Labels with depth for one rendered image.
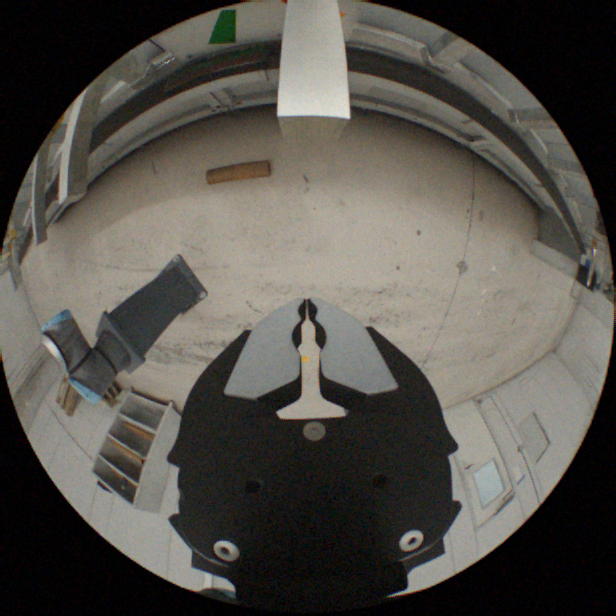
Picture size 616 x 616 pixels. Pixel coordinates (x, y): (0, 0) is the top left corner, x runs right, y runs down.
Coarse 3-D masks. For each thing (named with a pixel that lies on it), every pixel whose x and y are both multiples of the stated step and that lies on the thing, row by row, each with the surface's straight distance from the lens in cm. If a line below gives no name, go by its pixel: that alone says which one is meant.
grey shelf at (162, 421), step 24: (120, 408) 322; (144, 408) 336; (168, 408) 264; (120, 432) 331; (168, 432) 269; (96, 456) 316; (120, 456) 342; (144, 456) 314; (120, 480) 337; (144, 480) 255; (144, 504) 266
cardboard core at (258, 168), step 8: (216, 168) 99; (224, 168) 96; (232, 168) 94; (240, 168) 93; (248, 168) 91; (256, 168) 90; (264, 168) 90; (208, 176) 98; (216, 176) 97; (224, 176) 95; (232, 176) 94; (240, 176) 93; (248, 176) 93; (256, 176) 93; (264, 176) 93
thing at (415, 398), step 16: (384, 352) 8; (400, 352) 9; (400, 368) 8; (416, 368) 8; (400, 384) 7; (416, 384) 8; (368, 400) 7; (384, 400) 7; (400, 400) 7; (416, 400) 7; (432, 400) 7; (416, 416) 7; (432, 416) 7; (432, 432) 7; (448, 432) 7; (448, 448) 7
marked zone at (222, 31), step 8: (224, 16) 36; (232, 16) 36; (216, 24) 37; (224, 24) 37; (232, 24) 37; (216, 32) 38; (224, 32) 38; (232, 32) 38; (216, 40) 39; (224, 40) 39; (232, 40) 39
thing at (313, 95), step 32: (288, 0) 18; (320, 0) 18; (288, 32) 13; (320, 32) 13; (288, 64) 11; (320, 64) 11; (288, 96) 10; (320, 96) 10; (288, 128) 10; (320, 128) 10
